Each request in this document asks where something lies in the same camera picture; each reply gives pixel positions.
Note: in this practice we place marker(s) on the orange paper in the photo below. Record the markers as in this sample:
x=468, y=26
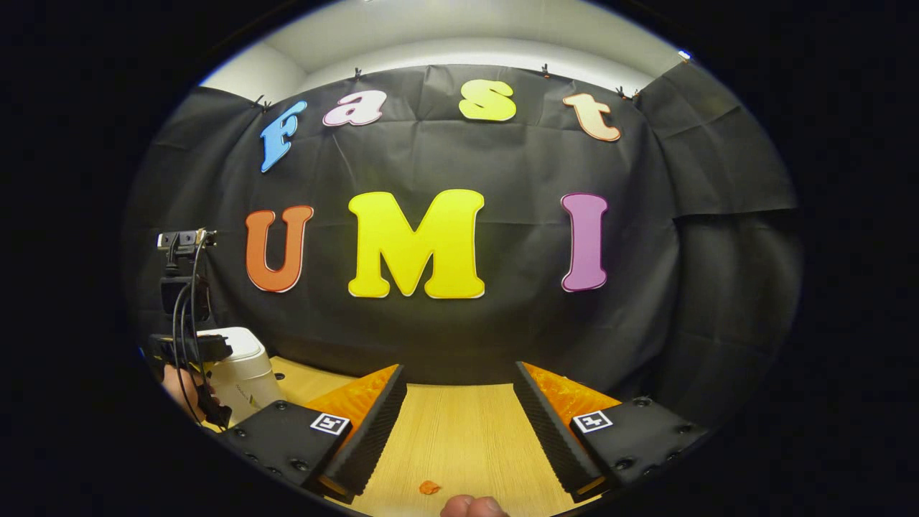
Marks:
x=429, y=488

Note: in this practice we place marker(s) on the wooden desktop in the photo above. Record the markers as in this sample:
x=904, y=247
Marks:
x=467, y=431

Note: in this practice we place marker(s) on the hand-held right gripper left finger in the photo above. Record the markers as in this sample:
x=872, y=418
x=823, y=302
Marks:
x=373, y=438

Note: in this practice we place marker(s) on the black backdrop cloth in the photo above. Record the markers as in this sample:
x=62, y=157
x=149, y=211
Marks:
x=502, y=158

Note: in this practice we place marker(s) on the white desktop garbage bin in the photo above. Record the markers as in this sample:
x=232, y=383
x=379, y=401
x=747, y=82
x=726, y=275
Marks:
x=248, y=380

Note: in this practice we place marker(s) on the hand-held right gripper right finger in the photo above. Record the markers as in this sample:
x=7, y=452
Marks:
x=549, y=438

